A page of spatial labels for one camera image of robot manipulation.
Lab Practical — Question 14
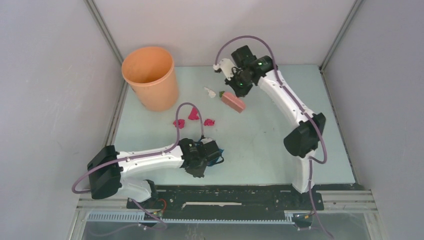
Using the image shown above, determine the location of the blue plastic dustpan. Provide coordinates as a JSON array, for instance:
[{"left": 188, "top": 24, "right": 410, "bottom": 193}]
[{"left": 196, "top": 141, "right": 225, "bottom": 167}]

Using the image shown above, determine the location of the pink hand brush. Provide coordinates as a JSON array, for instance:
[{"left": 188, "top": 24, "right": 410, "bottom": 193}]
[{"left": 220, "top": 91, "right": 246, "bottom": 113}]

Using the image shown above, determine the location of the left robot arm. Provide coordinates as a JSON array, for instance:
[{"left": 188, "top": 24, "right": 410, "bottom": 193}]
[{"left": 87, "top": 137, "right": 224, "bottom": 208}]

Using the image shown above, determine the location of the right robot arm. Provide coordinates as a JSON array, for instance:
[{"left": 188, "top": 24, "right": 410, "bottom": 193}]
[{"left": 227, "top": 45, "right": 326, "bottom": 209}]

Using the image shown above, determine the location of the white paper scrap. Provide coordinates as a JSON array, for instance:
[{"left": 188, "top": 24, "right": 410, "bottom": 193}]
[{"left": 203, "top": 87, "right": 217, "bottom": 99}]

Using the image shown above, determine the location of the magenta paper scrap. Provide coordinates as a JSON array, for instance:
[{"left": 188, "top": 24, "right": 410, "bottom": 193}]
[
  {"left": 203, "top": 118, "right": 215, "bottom": 127},
  {"left": 188, "top": 107, "right": 200, "bottom": 121},
  {"left": 173, "top": 119, "right": 186, "bottom": 129}
]

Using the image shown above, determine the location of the orange plastic bucket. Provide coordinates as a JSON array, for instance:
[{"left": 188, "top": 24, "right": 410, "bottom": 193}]
[{"left": 121, "top": 46, "right": 179, "bottom": 112}]

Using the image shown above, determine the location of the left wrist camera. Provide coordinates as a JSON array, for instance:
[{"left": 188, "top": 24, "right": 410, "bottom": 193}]
[{"left": 199, "top": 137, "right": 216, "bottom": 145}]

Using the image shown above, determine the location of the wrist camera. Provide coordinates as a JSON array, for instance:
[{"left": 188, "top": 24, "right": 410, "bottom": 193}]
[
  {"left": 212, "top": 58, "right": 236, "bottom": 81},
  {"left": 199, "top": 137, "right": 216, "bottom": 145}
]

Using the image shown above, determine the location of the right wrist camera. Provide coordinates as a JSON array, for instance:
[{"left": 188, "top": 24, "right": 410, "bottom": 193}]
[{"left": 212, "top": 58, "right": 236, "bottom": 81}]

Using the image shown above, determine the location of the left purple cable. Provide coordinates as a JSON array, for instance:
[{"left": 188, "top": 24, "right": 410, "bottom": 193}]
[{"left": 71, "top": 101, "right": 206, "bottom": 231}]

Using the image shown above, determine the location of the purple cable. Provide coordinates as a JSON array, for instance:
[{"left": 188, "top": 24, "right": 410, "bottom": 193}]
[
  {"left": 71, "top": 101, "right": 206, "bottom": 231},
  {"left": 213, "top": 35, "right": 335, "bottom": 240}
]

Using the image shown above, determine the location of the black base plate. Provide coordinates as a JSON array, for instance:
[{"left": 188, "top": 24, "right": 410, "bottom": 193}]
[{"left": 92, "top": 180, "right": 365, "bottom": 222}]

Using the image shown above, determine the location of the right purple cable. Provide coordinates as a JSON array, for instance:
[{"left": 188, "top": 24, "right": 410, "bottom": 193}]
[{"left": 213, "top": 35, "right": 335, "bottom": 240}]

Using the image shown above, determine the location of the aluminium frame rail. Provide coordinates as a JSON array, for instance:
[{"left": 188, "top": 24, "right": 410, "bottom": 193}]
[{"left": 75, "top": 190, "right": 377, "bottom": 225}]

